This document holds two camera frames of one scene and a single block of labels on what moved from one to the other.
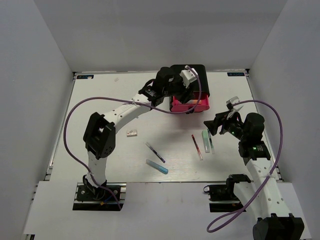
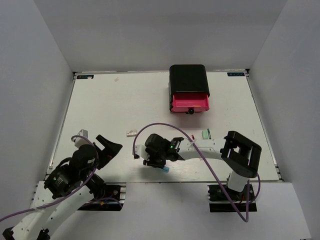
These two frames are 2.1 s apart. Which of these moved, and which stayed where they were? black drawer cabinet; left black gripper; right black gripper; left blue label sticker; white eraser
Moved: left black gripper; right black gripper
Stayed: left blue label sticker; black drawer cabinet; white eraser
